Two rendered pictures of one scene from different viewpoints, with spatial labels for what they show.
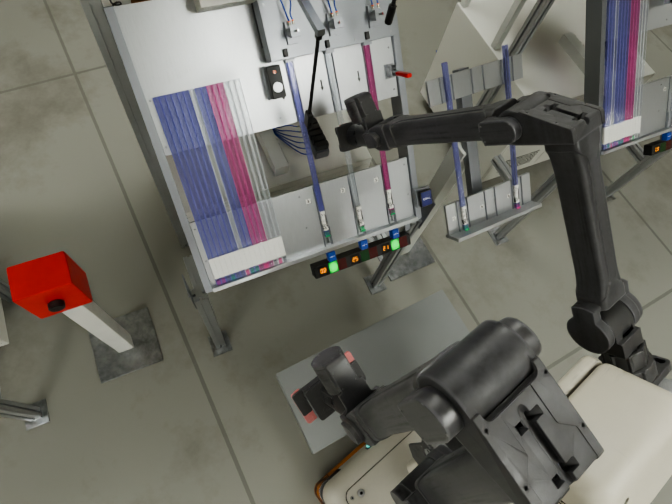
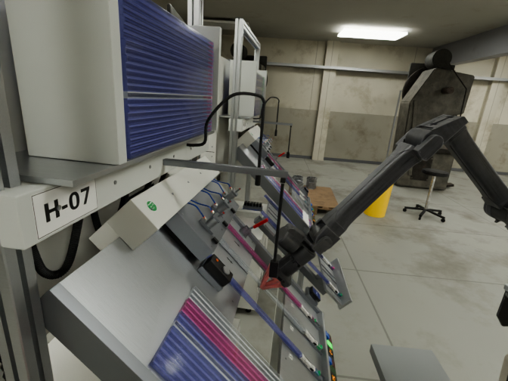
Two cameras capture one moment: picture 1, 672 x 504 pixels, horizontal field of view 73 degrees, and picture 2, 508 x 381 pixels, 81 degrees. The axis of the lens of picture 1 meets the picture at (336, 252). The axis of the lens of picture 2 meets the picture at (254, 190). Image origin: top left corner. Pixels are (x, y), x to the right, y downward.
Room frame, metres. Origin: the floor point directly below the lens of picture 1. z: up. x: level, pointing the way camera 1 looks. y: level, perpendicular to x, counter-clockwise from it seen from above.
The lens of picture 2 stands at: (0.27, 0.67, 1.51)
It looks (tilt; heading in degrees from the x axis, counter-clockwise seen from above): 17 degrees down; 317
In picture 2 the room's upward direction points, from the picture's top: 4 degrees clockwise
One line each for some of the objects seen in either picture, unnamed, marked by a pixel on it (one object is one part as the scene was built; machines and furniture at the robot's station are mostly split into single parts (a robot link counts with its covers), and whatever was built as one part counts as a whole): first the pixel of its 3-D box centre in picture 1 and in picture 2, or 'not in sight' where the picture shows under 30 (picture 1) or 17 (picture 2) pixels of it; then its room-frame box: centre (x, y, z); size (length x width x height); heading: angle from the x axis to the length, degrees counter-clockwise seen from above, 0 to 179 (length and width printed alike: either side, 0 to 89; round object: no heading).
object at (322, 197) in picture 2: not in sight; (312, 193); (2.91, -3.00, 0.15); 1.08 x 0.76 x 0.30; 135
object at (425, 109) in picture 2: not in sight; (434, 122); (2.41, -6.00, 1.28); 1.34 x 1.17 x 2.56; 46
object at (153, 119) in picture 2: not in sight; (159, 82); (1.00, 0.33, 1.52); 0.51 x 0.13 x 0.27; 130
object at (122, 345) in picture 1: (92, 317); not in sight; (0.24, 0.70, 0.39); 0.24 x 0.24 x 0.78; 40
